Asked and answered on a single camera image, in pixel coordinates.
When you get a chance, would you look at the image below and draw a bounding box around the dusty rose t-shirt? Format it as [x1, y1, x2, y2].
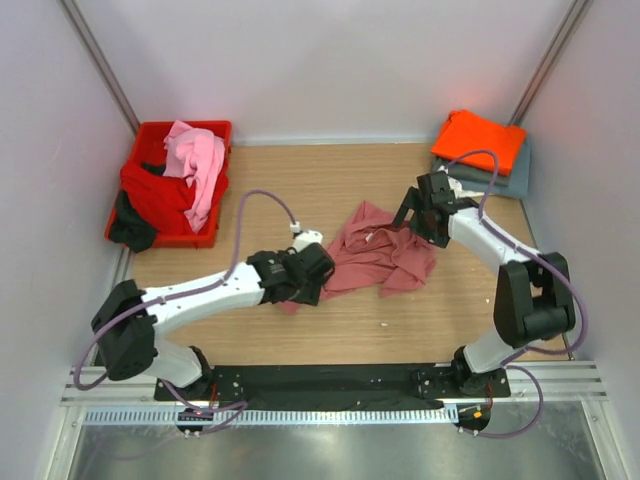
[279, 199, 437, 317]

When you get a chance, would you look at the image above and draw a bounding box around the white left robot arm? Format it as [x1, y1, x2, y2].
[91, 242, 335, 400]

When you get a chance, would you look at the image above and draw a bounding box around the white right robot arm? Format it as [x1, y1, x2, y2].
[393, 171, 576, 396]

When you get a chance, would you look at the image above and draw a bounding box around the folded grey t-shirt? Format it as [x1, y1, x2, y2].
[430, 157, 493, 191]

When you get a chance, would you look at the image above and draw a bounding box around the folded orange t-shirt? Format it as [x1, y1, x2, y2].
[431, 110, 527, 176]

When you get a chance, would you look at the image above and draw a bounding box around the folded blue-grey t-shirt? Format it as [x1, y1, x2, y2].
[491, 141, 531, 199]

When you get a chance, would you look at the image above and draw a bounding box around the red t-shirt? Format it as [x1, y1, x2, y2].
[120, 162, 229, 236]

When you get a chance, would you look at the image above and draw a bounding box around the light pink t-shirt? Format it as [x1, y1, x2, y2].
[164, 121, 226, 234]

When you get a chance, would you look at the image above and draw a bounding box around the black t-shirt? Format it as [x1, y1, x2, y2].
[107, 190, 157, 253]

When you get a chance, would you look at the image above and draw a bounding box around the red plastic bin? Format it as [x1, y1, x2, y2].
[105, 120, 232, 248]

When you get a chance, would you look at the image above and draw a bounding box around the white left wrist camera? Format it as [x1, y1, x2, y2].
[289, 222, 323, 252]

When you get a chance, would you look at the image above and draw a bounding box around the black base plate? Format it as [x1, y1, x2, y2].
[177, 363, 511, 412]

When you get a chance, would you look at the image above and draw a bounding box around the slotted white cable duct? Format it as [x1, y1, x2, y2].
[83, 405, 458, 428]

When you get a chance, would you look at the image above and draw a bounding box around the aluminium frame rail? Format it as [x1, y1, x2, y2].
[58, 0, 140, 135]

